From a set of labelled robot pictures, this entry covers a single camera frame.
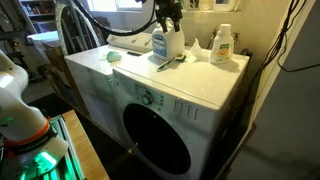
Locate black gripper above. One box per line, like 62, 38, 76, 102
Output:
154, 0, 184, 33

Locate small white detergent bottle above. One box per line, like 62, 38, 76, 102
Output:
209, 23, 235, 65

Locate large white detergent jug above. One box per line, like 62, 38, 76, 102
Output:
151, 20, 186, 61

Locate green plastic bottle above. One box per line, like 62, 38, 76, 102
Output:
106, 50, 123, 63

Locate white container blue label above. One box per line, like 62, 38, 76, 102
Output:
213, 0, 236, 11

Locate white front-load washer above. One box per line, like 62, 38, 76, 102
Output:
112, 51, 251, 180

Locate folded ironing board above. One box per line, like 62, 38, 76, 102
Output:
54, 2, 102, 56

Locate white top-load dryer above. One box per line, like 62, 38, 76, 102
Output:
64, 31, 155, 143

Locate wooden bench top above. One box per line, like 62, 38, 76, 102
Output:
61, 109, 111, 180

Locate green handled brush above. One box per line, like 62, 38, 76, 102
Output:
156, 54, 187, 73

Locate wall water valve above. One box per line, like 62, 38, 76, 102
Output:
207, 29, 218, 50

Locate white wall shelf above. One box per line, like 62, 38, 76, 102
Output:
181, 8, 242, 15

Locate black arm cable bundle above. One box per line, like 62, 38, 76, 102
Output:
71, 0, 158, 37

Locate black wall cables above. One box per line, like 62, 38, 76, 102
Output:
251, 0, 320, 89

